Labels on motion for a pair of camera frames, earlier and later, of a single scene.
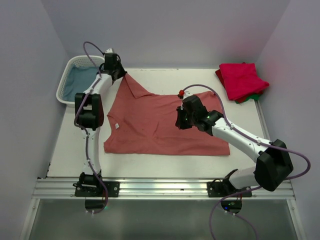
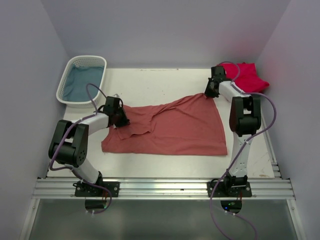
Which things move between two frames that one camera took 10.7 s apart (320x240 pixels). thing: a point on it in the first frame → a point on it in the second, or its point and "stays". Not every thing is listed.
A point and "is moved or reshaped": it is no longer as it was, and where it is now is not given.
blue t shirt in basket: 78,81 stays
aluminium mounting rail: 145,189 stays
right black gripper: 180,124 → 207,93
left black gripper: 123,72 → 124,121
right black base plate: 219,189 stays
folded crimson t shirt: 241,80 stays
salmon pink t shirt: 139,122 is moved or reshaped
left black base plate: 95,188 stays
